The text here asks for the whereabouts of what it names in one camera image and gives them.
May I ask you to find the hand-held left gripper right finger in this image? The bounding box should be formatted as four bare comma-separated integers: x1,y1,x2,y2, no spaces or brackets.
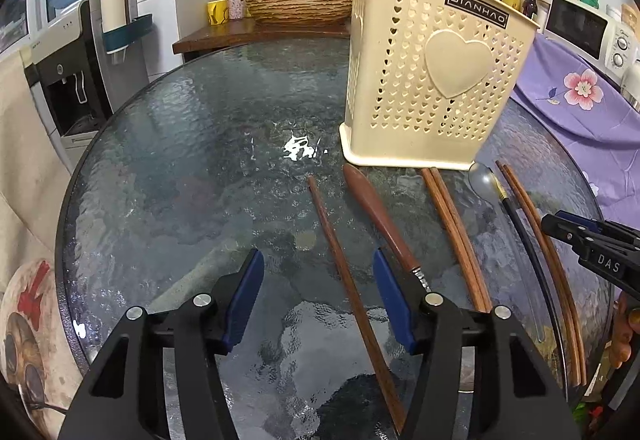
372,247,583,440

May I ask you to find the white kettle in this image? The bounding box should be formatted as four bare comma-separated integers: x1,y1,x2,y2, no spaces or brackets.
620,64,640,111

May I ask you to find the woven-pattern wash basin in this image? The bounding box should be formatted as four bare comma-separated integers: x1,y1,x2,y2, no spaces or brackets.
243,0,355,25

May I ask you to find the purple floral cloth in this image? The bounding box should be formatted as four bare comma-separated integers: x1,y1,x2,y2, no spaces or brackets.
492,32,640,227

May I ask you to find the printed round cushion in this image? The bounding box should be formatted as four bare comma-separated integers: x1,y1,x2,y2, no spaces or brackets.
0,260,87,440

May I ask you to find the teal wall holder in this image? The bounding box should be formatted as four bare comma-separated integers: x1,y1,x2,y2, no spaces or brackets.
102,14,153,56

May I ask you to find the person's right hand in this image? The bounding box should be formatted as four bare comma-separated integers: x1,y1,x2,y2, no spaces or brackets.
614,292,640,371

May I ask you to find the yellow cup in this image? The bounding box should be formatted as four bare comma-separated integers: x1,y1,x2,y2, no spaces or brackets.
207,0,231,25

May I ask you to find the cream heart-perforated utensil basket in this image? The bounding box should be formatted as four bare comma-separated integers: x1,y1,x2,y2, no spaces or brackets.
339,0,542,171

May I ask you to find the white microwave oven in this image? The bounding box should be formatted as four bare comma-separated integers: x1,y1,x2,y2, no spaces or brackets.
542,0,640,76

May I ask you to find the beige cloth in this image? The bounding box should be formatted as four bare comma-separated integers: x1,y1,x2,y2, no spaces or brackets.
0,44,76,281

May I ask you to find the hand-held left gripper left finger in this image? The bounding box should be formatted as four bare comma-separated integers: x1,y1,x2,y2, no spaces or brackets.
57,248,266,440

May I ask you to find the white water dispenser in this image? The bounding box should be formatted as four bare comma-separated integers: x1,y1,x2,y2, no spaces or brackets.
25,0,151,161

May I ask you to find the wooden counter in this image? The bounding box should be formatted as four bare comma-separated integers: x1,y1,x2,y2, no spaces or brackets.
173,22,353,54

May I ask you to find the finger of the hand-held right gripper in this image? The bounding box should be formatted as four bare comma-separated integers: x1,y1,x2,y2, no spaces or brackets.
556,211,640,251
542,214,608,253

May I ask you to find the black chopstick with gold band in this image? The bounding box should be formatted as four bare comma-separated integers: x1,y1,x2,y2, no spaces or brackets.
491,172,551,321

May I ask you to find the wooden-handled table knife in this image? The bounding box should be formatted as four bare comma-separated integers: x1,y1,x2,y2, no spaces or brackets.
343,163,432,293

